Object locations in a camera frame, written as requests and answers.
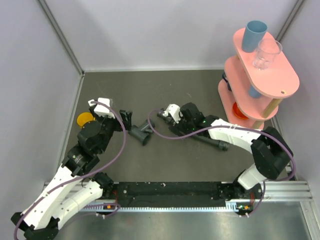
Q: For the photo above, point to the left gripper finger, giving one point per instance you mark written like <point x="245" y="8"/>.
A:
<point x="126" y="114"/>
<point x="127" y="121"/>

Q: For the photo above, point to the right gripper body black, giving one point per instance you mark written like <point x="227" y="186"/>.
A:
<point x="187" y="127"/>

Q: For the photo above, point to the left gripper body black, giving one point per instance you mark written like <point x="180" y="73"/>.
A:
<point x="110" y="125"/>

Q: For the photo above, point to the grey plastic pipe fitting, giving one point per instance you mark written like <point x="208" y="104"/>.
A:
<point x="143" y="132"/>

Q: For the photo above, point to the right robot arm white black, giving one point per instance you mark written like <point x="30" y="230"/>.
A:
<point x="270" y="152"/>

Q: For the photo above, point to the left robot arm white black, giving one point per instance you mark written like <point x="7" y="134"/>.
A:
<point x="75" y="183"/>

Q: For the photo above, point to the yellow plastic cup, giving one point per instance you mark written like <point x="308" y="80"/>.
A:
<point x="84" y="118"/>

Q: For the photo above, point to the orange bowl bottom tier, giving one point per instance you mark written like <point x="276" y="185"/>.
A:
<point x="237" y="112"/>

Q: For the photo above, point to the dark blue cup behind shelf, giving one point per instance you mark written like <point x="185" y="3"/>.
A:
<point x="224" y="77"/>

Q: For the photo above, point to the pink three-tier shelf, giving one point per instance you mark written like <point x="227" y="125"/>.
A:
<point x="279" y="81"/>

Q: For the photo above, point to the blue cup middle tier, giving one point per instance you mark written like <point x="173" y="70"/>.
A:
<point x="254" y="93"/>

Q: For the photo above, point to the clear glass cup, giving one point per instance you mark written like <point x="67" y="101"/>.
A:
<point x="266" y="52"/>

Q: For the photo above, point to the blue cup on top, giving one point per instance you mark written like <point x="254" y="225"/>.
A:
<point x="253" y="34"/>

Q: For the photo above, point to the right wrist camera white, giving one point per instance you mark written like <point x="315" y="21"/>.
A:
<point x="174" y="111"/>

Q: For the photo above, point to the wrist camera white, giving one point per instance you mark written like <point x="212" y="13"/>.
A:
<point x="174" y="111"/>
<point x="99" y="109"/>

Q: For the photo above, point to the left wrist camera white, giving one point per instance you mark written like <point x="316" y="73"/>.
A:
<point x="99" y="109"/>

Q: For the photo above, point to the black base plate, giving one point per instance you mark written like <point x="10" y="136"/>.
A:
<point x="190" y="194"/>

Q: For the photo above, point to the grey slotted cable duct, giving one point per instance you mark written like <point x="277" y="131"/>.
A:
<point x="227" y="207"/>

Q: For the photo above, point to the aluminium frame rail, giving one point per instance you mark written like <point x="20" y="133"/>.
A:
<point x="287" y="191"/>

